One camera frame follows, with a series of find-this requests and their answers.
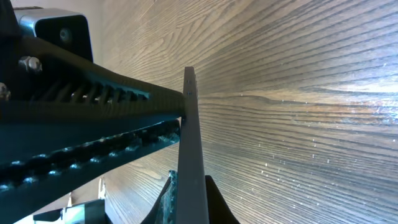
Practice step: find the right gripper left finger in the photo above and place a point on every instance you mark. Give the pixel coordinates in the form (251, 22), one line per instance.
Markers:
(163, 211)

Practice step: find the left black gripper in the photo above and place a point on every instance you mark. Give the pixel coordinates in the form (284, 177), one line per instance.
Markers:
(71, 85)

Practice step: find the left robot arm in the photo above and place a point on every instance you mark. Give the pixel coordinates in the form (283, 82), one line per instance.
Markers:
(65, 120)

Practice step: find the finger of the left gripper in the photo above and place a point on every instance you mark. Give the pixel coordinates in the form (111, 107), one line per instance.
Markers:
(30, 184)

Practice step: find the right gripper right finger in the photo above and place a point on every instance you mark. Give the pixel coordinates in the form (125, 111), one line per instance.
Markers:
(218, 210)

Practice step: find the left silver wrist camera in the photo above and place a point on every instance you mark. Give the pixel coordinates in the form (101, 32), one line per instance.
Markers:
(66, 29)

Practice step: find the blue Galaxy smartphone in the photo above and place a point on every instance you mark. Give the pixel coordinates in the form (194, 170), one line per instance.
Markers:
(191, 203)

